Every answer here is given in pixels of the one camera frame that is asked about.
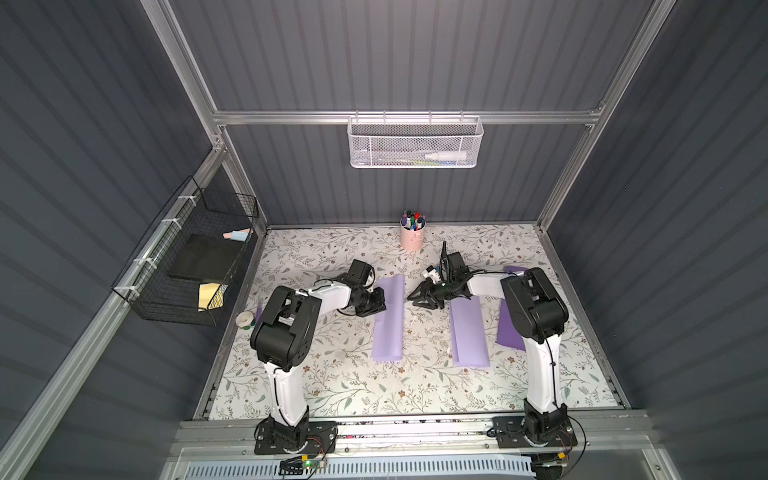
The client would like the light lavender paper sheet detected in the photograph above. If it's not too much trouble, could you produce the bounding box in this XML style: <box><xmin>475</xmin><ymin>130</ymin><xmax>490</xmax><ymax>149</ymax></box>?
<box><xmin>371</xmin><ymin>274</ymin><xmax>405</xmax><ymax>363</ymax></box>
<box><xmin>449</xmin><ymin>297</ymin><xmax>490</xmax><ymax>368</ymax></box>

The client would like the dark purple paper sheet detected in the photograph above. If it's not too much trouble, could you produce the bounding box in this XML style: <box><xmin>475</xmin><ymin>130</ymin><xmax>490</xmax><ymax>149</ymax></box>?
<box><xmin>496</xmin><ymin>297</ymin><xmax>525</xmax><ymax>352</ymax></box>

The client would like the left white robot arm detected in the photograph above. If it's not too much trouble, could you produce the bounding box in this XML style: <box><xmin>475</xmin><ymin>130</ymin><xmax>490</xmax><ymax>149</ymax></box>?
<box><xmin>250</xmin><ymin>260</ymin><xmax>386</xmax><ymax>436</ymax></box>

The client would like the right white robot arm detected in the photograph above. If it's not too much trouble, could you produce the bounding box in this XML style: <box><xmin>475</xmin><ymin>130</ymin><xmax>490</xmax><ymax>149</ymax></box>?
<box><xmin>407</xmin><ymin>245</ymin><xmax>578</xmax><ymax>450</ymax></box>

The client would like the pink pen cup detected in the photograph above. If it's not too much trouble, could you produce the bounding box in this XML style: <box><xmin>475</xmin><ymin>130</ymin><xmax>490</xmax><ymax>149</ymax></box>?
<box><xmin>400</xmin><ymin>210</ymin><xmax>426</xmax><ymax>252</ymax></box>

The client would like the green dot sticker roll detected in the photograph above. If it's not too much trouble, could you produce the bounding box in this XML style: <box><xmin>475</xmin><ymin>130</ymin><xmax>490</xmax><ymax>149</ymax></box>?
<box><xmin>235</xmin><ymin>311</ymin><xmax>255</xmax><ymax>330</ymax></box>

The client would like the white marker in basket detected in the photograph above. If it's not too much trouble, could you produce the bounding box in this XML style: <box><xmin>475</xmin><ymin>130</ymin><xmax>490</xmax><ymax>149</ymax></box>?
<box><xmin>425</xmin><ymin>151</ymin><xmax>468</xmax><ymax>164</ymax></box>

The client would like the pastel sticky note stack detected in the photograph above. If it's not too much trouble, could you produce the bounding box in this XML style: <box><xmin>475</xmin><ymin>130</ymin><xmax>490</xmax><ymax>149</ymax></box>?
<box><xmin>222</xmin><ymin>229</ymin><xmax>251</xmax><ymax>242</ymax></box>

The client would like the yellow sticky note pad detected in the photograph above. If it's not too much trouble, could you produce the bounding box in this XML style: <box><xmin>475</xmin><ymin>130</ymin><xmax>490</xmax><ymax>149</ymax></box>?
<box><xmin>198</xmin><ymin>283</ymin><xmax>228</xmax><ymax>311</ymax></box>

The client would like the black notebook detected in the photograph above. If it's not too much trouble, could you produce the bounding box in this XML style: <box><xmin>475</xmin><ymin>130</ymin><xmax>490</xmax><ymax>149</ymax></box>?
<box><xmin>168</xmin><ymin>234</ymin><xmax>243</xmax><ymax>283</ymax></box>

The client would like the white perforated vent panel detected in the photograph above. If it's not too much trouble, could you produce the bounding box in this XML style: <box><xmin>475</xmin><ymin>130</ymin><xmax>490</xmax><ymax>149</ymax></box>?
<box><xmin>180</xmin><ymin>454</ymin><xmax>536</xmax><ymax>479</ymax></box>

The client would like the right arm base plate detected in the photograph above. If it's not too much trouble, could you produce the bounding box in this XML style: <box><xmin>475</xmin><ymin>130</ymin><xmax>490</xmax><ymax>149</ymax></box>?
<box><xmin>486</xmin><ymin>412</ymin><xmax>578</xmax><ymax>450</ymax></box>

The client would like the white wire mesh basket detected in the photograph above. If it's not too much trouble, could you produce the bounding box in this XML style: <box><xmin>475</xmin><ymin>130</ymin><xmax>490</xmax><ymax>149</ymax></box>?
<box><xmin>347</xmin><ymin>114</ymin><xmax>484</xmax><ymax>169</ymax></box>

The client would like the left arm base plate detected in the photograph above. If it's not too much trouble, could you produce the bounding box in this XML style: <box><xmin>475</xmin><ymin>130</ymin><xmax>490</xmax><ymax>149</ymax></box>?
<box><xmin>254</xmin><ymin>417</ymin><xmax>338</xmax><ymax>456</ymax></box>

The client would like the black wire wall basket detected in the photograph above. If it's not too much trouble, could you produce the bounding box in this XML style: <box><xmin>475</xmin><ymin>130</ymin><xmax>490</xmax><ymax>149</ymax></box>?
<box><xmin>112</xmin><ymin>179</ymin><xmax>260</xmax><ymax>327</ymax></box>

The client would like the aluminium front rail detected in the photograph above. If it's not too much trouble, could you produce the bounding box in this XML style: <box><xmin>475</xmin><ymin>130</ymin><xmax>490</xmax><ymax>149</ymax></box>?
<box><xmin>169</xmin><ymin>409</ymin><xmax>660</xmax><ymax>459</ymax></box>

